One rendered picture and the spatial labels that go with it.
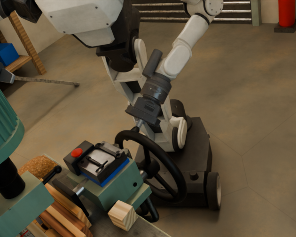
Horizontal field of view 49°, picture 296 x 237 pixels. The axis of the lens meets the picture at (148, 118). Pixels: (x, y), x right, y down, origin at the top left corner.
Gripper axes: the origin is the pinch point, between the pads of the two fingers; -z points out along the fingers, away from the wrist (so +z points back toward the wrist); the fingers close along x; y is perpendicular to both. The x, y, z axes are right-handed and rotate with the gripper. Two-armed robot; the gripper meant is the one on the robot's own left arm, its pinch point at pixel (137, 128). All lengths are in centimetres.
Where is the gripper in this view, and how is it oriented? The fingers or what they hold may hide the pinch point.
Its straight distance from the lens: 108.5
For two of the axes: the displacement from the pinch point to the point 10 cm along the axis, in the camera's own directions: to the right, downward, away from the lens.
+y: 0.7, -0.9, -9.9
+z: 4.3, -8.9, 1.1
